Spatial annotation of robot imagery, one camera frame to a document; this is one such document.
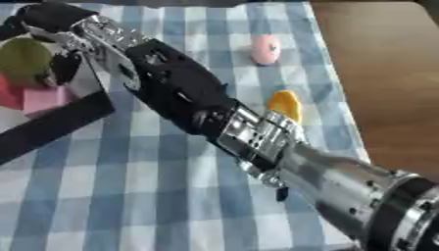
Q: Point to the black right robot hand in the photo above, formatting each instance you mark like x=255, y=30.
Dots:
x=174, y=81

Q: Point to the green round toy fruit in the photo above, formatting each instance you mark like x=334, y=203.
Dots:
x=23, y=60

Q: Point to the pink egg-shaped toy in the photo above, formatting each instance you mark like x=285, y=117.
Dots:
x=266, y=49

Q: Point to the orange toy fruit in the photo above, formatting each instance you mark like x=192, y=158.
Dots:
x=286, y=104

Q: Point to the pink block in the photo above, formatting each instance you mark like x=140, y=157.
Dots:
x=44, y=99

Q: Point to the red toy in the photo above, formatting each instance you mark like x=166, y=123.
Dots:
x=7, y=93

